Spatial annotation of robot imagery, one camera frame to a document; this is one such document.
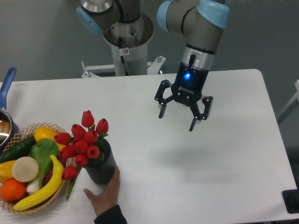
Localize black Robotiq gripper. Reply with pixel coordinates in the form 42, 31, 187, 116
154, 62, 214, 133

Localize dark grey ribbed vase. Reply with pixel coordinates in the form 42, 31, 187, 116
85, 139, 117, 184

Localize red tulip bouquet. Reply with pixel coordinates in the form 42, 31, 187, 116
54, 110, 111, 199

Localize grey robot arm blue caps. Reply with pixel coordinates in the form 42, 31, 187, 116
76, 0, 230, 126

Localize dark sleeved forearm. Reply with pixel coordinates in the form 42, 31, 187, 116
94, 205, 127, 224

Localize person's hand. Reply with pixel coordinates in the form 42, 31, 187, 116
83, 166, 120, 216

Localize purple red vegetable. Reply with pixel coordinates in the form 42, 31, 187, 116
43, 157, 67, 186

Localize yellow banana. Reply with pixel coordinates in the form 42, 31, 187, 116
13, 155, 64, 211

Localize yellow lemon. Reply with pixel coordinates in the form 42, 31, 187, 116
34, 126, 58, 142

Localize black device at table edge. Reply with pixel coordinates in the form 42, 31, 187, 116
282, 189, 299, 214

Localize green bok choy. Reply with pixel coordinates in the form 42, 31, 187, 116
27, 138, 59, 195

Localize dark green cucumber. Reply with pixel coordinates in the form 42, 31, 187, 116
0, 136, 36, 163

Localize beige round disc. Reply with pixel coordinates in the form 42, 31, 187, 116
12, 156, 39, 182

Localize yellow bell pepper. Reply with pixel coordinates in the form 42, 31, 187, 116
0, 160, 15, 183

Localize orange fruit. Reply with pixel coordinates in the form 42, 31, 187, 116
0, 179, 27, 202

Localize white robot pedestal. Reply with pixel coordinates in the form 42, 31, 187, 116
82, 13, 166, 78

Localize white frame at right edge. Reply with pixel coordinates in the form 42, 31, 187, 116
277, 80, 299, 125

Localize blue handled saucepan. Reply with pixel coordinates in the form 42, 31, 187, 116
0, 67, 19, 154

